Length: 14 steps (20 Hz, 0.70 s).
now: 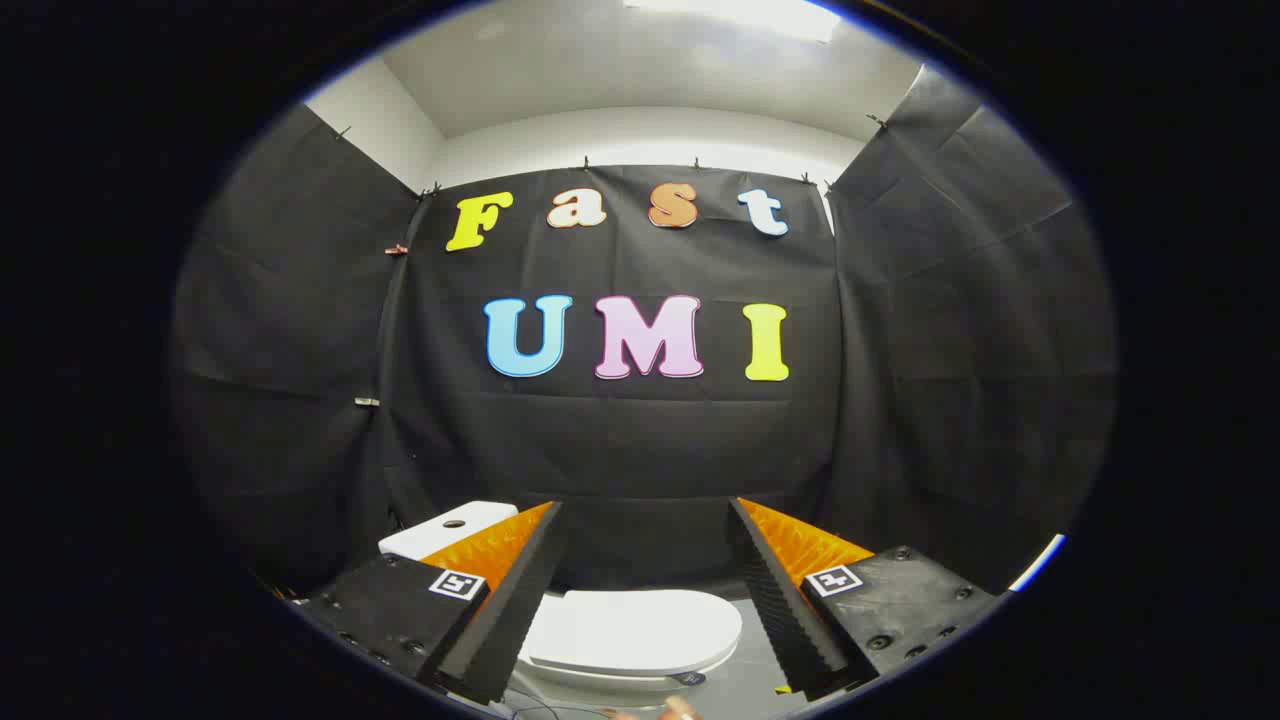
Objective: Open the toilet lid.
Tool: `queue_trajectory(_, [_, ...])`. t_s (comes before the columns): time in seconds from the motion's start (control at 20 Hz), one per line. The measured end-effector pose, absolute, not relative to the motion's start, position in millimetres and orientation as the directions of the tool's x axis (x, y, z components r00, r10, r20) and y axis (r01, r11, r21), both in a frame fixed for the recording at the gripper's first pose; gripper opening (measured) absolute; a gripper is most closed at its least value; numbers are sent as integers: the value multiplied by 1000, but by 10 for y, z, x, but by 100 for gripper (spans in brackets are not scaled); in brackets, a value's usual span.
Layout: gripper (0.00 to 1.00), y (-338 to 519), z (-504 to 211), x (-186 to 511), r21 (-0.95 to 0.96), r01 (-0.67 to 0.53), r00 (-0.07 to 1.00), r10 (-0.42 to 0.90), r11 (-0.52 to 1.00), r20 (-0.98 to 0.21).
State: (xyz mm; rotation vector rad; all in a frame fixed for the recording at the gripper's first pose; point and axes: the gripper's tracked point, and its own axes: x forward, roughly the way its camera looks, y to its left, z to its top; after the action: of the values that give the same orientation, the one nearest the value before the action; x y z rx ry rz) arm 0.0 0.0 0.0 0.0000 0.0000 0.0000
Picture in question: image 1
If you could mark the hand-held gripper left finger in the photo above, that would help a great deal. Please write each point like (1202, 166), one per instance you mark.
(505, 620)

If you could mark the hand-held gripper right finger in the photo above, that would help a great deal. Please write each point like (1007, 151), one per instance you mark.
(785, 620)

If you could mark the white toilet lid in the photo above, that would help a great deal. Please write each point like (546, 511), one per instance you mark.
(630, 630)

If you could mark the white toilet with tank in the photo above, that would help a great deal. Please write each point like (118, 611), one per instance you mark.
(465, 520)

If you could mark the black backdrop cloth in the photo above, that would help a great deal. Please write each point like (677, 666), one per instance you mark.
(640, 440)

